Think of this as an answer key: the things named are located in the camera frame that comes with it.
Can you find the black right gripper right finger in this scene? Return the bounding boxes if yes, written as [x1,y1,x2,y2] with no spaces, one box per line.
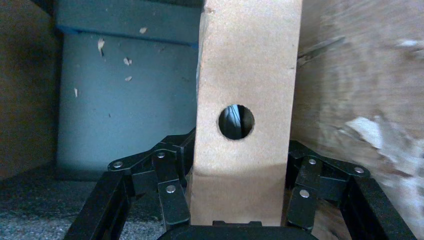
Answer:
[284,140,418,240]

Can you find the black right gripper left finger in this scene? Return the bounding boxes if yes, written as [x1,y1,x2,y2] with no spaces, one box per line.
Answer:
[64,127,196,240]

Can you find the small cardboard box with hole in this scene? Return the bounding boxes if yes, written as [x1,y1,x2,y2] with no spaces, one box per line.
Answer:
[187,0,303,228]

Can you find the large open brown carton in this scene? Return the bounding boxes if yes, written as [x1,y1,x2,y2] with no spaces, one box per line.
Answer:
[0,0,424,240]

